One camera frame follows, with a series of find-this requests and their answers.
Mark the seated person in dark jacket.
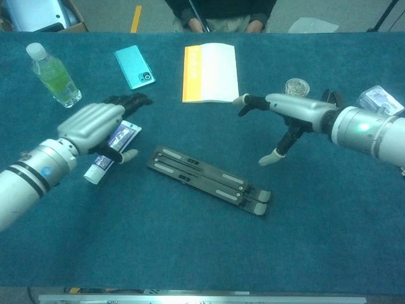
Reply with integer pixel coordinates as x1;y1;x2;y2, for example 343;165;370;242
164;0;278;34

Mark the yellow tape strip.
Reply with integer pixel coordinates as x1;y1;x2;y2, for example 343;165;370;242
130;5;142;34

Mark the clear jar of paper clips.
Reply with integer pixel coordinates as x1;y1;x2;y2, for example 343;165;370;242
283;78;309;98

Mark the left silver and black robot hand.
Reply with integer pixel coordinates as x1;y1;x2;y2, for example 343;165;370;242
56;92;154;164

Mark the right silver and black robot hand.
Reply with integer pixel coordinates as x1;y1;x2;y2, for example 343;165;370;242
232;92;339;167

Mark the clear bottle with green label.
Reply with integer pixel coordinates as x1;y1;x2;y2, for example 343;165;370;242
25;42;82;108

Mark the brown cardboard box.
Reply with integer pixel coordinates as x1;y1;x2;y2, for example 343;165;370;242
0;0;89;33

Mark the black folding laptop stand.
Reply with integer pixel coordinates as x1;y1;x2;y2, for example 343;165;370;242
147;145;273;218

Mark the aluminium profile rail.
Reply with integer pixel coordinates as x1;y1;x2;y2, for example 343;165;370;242
37;293;368;304

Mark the teal felt table cloth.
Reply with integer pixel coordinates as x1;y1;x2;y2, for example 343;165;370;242
0;31;405;294

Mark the white sheet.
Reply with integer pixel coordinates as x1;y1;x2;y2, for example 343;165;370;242
287;17;341;34

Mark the black stapler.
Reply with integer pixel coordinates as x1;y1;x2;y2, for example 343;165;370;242
321;89;346;107

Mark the yellow and white booklet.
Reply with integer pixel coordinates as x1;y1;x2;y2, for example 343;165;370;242
182;42;240;104

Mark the black tripod leg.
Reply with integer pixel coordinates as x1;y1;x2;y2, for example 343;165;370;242
366;0;401;32

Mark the light blue smartphone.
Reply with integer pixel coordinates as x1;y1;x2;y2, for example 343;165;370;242
113;44;156;91

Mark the purple and white toothpaste tube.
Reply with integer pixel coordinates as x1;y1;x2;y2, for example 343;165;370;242
83;119;142;185

